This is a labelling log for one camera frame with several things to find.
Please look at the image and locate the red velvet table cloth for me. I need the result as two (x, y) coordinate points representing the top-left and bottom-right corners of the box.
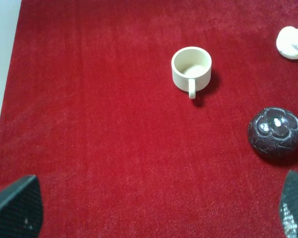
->
(0, 0), (298, 238)

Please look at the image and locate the white ceramic cup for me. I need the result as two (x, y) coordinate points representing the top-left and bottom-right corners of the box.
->
(171, 46), (212, 100)

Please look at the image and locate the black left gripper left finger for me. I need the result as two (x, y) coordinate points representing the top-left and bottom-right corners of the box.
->
(0, 175), (43, 238)

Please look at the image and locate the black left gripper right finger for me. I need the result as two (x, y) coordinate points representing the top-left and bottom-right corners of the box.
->
(280, 171), (298, 238)

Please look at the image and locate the dark carved round ball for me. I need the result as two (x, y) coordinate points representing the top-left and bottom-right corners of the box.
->
(247, 107), (298, 160)

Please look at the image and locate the white rubber duck toy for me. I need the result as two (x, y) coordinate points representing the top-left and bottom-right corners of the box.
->
(276, 26), (298, 60)

